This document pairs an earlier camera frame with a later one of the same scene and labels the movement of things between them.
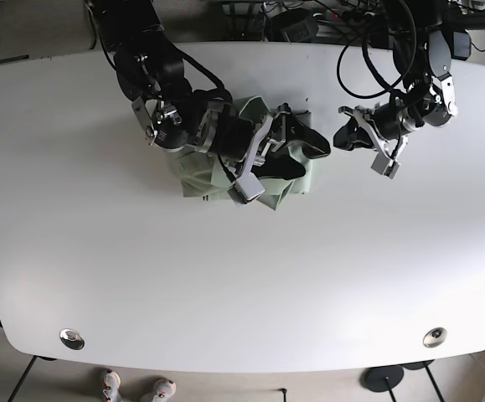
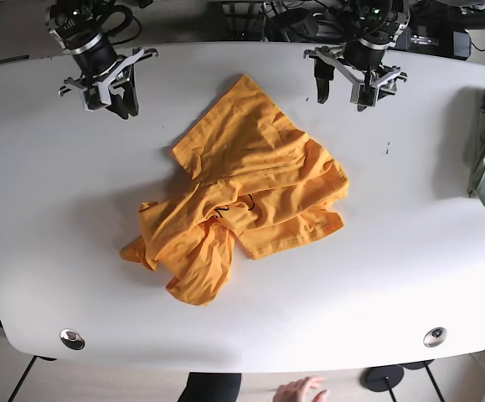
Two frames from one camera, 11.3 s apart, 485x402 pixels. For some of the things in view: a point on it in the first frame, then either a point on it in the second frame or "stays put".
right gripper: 384,122 to 362,62
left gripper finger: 245,188 to 74,82
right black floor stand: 424,365 stays put
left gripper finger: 283,108 to 147,54
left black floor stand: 381,378 stays put
